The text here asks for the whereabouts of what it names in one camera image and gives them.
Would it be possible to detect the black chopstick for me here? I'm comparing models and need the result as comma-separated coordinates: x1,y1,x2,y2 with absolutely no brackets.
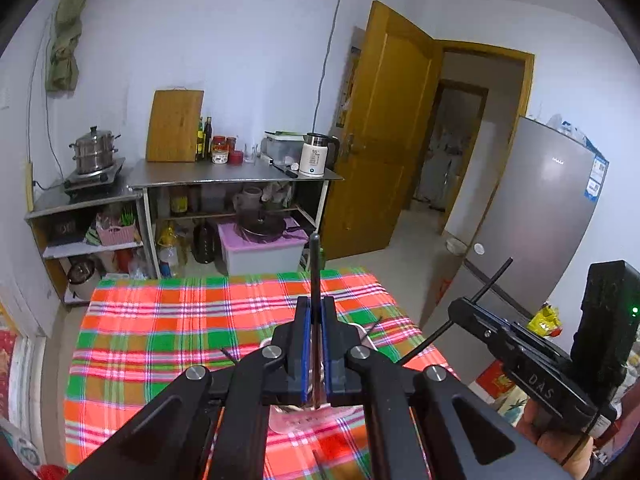
220,348,239,365
397,257,513,365
309,233,322,410
360,316,382,341

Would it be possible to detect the steel kitchen counter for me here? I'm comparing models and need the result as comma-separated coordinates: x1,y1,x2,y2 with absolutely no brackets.
127,160,338,278

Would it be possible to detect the person right hand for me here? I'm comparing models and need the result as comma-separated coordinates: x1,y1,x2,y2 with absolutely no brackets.
516,399,602,479

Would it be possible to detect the yellow plastic bag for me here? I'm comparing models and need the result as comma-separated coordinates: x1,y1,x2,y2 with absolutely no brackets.
527,302,563,338

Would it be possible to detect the pink utensil basket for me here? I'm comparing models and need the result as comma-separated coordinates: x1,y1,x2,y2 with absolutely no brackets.
269,322,377,434

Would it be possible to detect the plaid tablecloth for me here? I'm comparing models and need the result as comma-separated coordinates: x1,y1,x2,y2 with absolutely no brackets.
64,268,425,479

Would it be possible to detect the silver refrigerator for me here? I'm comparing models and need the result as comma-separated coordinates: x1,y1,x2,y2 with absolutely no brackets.
422,117,608,336

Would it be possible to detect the purple lid storage box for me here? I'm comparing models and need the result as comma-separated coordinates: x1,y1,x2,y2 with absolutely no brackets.
217,222,308,275

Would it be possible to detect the black wok pan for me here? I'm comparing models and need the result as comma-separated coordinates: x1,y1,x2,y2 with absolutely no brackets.
235,210,304,243

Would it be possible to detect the pink small basket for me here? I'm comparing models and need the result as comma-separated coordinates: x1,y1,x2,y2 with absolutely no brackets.
96,224,137,246

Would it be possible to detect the wooden low shelf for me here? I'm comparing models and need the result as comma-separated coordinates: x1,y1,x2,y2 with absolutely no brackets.
25,188,148,307

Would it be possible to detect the red lid jar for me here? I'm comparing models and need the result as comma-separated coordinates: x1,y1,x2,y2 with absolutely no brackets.
210,136,229,165

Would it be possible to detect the induction cooker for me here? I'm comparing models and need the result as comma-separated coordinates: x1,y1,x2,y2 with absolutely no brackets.
62,157,126,196

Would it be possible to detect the white electric kettle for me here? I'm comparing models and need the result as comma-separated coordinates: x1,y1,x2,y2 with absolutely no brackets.
298,132,340,177

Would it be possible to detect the steel steamer pot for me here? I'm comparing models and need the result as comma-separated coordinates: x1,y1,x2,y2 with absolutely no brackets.
68,126,119,174

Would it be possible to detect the dark sauce bottle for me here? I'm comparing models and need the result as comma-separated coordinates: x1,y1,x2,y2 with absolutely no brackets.
203,116,213,159

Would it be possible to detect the wooden cutting board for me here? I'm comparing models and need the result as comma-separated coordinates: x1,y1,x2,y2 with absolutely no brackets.
145,89,204,162

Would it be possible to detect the wooden door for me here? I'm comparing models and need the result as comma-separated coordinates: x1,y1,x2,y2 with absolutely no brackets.
321,1,442,259

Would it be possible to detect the green hanging cloth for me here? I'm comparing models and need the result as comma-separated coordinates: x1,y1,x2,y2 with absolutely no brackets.
46,0,87,92

